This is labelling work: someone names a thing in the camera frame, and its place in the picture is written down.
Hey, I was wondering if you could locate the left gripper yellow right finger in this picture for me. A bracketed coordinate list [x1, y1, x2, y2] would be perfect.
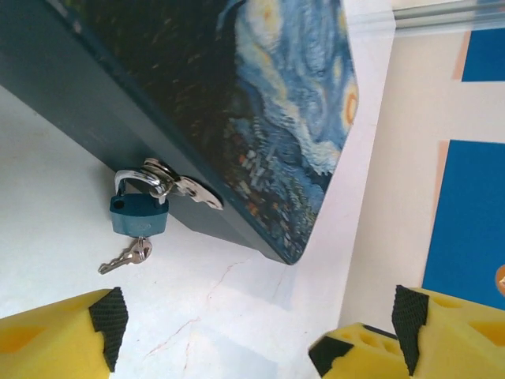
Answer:
[307, 283, 505, 379]

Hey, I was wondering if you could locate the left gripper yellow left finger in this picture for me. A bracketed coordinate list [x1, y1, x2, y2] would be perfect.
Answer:
[0, 287, 129, 379]

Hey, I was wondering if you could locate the blue padlock with silver shackle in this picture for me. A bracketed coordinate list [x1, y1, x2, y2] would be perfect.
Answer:
[109, 168, 170, 238]

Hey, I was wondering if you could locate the starry night print box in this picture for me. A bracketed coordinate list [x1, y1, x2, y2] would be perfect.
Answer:
[0, 0, 361, 266]

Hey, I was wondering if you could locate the aluminium frame post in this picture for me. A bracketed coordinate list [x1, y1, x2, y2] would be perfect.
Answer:
[394, 6, 505, 32]

